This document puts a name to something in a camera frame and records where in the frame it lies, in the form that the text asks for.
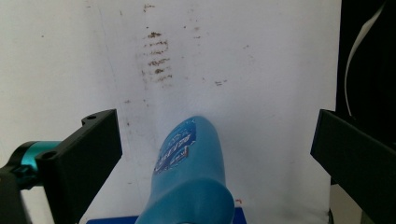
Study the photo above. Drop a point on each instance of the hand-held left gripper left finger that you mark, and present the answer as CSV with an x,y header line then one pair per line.
x,y
81,161

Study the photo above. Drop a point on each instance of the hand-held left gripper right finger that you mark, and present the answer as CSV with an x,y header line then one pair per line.
x,y
355,155

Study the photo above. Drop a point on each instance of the blue plastic bottle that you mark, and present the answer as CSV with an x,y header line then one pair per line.
x,y
190,174

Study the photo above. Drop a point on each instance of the blue flat board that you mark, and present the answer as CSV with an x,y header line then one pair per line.
x,y
239,216

